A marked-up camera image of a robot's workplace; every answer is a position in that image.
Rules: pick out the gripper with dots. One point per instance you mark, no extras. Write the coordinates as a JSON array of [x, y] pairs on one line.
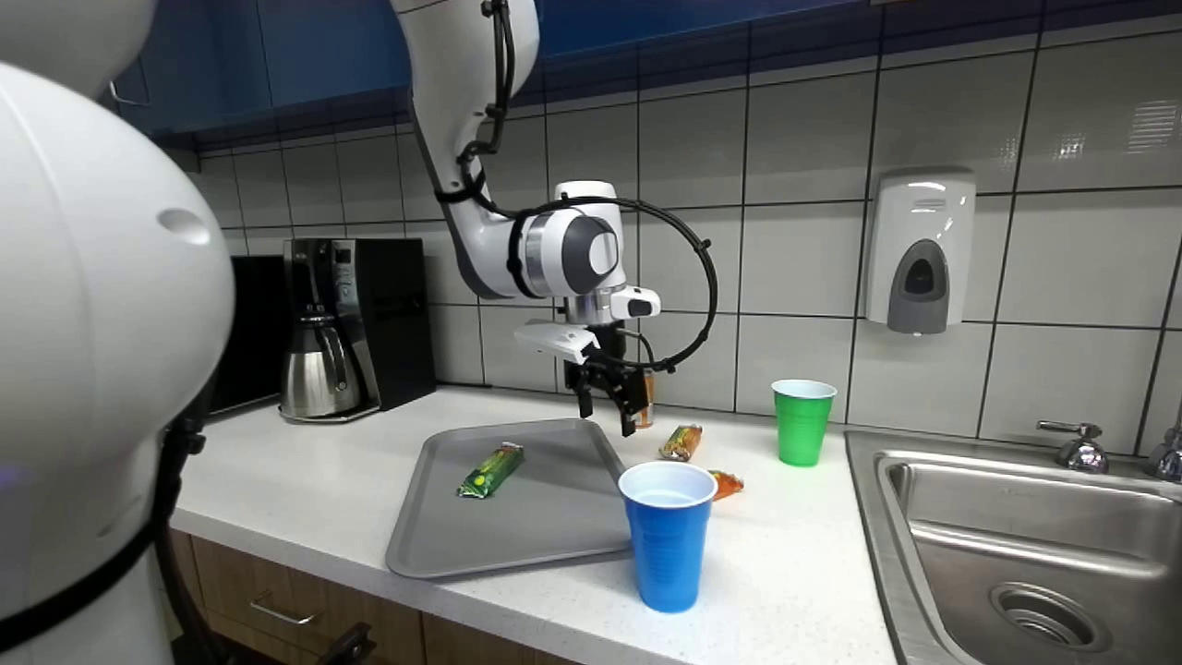
[[609, 356]]

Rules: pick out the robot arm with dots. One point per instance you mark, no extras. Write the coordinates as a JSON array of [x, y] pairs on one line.
[[92, 305]]

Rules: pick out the grey tray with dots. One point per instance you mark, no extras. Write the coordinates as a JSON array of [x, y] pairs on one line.
[[554, 513]]

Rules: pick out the slim orange packet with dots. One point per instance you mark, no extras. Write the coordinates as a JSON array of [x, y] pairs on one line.
[[650, 402]]

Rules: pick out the orange and green packet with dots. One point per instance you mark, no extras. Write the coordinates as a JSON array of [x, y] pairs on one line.
[[681, 443]]

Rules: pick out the blue plastic cup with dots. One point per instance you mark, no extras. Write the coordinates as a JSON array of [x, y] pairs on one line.
[[667, 545]]

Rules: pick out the green plastic cup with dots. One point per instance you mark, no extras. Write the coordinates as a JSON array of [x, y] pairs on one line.
[[802, 425]]

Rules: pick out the black coffee maker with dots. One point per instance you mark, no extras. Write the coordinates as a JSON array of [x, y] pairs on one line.
[[388, 314]]

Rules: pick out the steel coffee carafe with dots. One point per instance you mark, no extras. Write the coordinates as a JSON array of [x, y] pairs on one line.
[[317, 369]]

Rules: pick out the white soap dispenser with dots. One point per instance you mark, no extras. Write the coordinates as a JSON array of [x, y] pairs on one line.
[[919, 240]]

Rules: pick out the black microwave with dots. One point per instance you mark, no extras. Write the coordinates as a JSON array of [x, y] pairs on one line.
[[251, 332]]

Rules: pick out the wooden drawer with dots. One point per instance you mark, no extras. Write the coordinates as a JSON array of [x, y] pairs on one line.
[[277, 582]]

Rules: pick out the steel sink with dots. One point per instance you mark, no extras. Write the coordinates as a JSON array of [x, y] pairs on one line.
[[1016, 545]]

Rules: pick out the chrome tap lever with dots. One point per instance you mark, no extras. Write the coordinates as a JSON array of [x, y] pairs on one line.
[[1079, 450]]

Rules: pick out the chrome tap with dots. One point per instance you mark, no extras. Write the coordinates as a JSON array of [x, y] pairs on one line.
[[1168, 457]]

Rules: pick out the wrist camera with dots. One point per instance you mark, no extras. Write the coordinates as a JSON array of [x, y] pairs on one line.
[[557, 339]]

